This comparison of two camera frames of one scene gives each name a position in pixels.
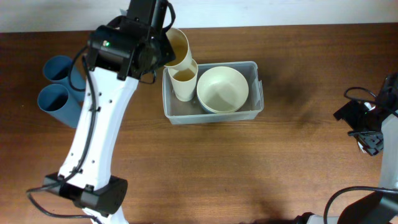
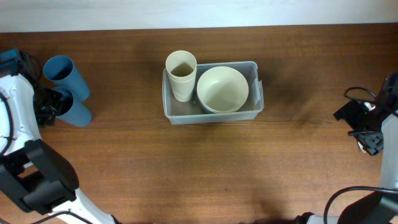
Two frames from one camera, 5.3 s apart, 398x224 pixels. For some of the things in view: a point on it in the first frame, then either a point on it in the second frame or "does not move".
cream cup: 180,43 -> 181,66
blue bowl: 204,108 does not move
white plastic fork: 362,148 does not move
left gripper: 168,51 -> 46,119
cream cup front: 184,80 does not move
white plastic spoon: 368,106 does not move
